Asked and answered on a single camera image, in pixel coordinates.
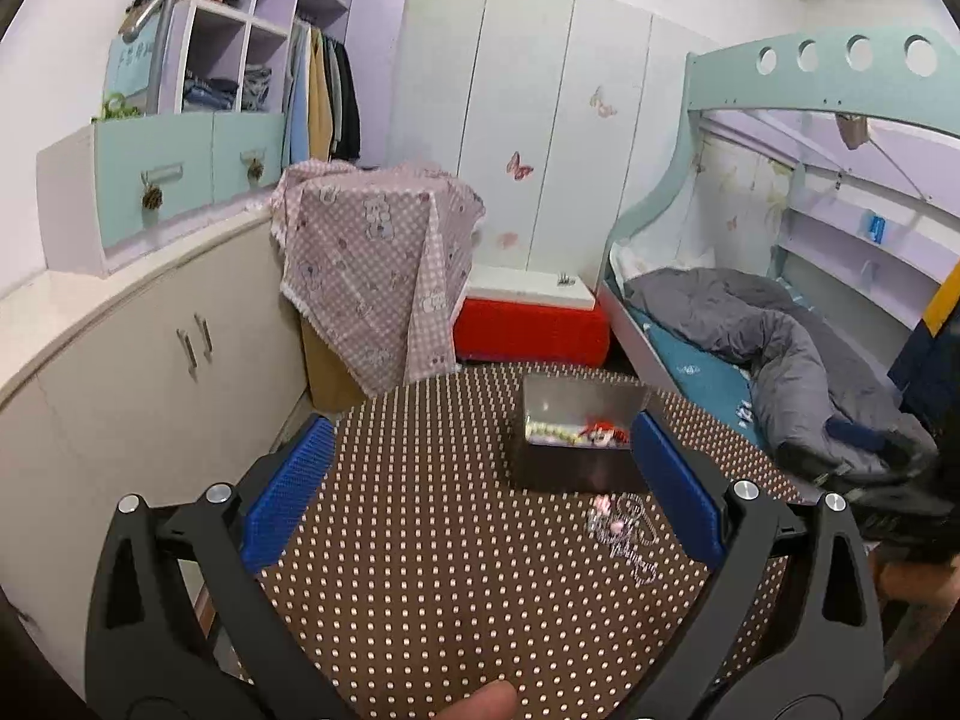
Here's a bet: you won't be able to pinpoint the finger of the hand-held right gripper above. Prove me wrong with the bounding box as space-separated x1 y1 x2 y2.
874 431 943 490
827 420 893 451

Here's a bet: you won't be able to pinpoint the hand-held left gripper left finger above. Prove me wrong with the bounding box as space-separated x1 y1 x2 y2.
84 416 353 720

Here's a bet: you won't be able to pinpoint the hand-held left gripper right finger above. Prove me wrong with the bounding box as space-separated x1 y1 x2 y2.
622 411 886 720

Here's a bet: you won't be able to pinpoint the silver chain necklace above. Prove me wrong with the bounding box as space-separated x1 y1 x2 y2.
598 499 662 587

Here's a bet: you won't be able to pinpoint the pink bead bracelet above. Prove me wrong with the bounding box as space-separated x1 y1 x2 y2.
589 496 628 538

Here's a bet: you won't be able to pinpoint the grey metal tin box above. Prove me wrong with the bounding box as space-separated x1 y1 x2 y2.
504 373 652 494

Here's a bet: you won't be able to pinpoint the person's right hand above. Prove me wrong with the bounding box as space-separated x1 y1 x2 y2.
879 562 960 620

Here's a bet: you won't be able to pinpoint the person's left hand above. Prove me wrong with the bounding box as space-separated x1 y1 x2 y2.
439 679 518 720

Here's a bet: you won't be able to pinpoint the grey duvet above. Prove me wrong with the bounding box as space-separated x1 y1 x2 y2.
622 266 938 492

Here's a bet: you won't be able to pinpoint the navy and yellow jacket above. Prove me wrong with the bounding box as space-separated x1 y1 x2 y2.
889 262 960 430

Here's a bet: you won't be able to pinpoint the teal bed sheet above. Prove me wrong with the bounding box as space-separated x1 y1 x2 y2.
626 307 767 452

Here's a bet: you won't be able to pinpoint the tan box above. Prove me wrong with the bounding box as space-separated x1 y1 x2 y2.
300 307 370 413

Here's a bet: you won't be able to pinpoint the brown polka-dot tablecloth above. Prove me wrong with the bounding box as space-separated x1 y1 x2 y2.
255 362 796 720

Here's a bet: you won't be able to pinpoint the beige low cabinet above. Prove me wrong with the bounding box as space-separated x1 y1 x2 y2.
0 206 312 631

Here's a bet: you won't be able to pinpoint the red storage bench white lid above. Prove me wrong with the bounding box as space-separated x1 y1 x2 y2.
452 264 612 368

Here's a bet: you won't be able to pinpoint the white pillow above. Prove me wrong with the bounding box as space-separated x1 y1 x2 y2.
609 240 655 295

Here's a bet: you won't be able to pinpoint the pink bear-print cloth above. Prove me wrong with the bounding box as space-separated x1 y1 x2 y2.
270 160 487 398

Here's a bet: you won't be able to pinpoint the grey metal strut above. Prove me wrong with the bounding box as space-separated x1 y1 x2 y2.
870 135 935 203

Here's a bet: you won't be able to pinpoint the brown hanging cloth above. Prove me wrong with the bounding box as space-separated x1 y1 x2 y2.
836 112 871 152

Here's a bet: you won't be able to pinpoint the teal drawer cabinet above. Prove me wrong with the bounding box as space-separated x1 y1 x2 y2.
36 111 290 276

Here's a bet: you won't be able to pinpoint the light blue hanging garment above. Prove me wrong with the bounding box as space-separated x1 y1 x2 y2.
285 26 313 166

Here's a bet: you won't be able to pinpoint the yellow hanging garment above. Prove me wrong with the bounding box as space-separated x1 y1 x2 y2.
307 30 333 163

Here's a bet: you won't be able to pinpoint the dark hanging coat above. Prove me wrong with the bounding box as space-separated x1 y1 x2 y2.
330 37 362 163

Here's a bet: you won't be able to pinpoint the folded blue jeans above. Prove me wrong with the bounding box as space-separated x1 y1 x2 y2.
182 75 241 113

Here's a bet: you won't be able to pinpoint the folded grey clothes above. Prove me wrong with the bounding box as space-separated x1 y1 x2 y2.
241 66 273 110

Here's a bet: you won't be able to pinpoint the green plant decoration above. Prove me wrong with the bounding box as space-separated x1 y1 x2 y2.
94 92 143 123

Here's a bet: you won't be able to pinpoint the white wardrobe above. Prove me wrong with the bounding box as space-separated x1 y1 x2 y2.
386 0 721 293

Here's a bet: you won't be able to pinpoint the curved metal railing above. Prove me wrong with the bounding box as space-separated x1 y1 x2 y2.
122 0 227 118

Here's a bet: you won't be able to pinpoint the purple bedside wall shelf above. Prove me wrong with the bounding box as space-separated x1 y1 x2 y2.
772 165 960 331

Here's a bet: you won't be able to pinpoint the teal bunk bed frame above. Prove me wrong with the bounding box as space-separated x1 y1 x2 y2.
596 26 960 541

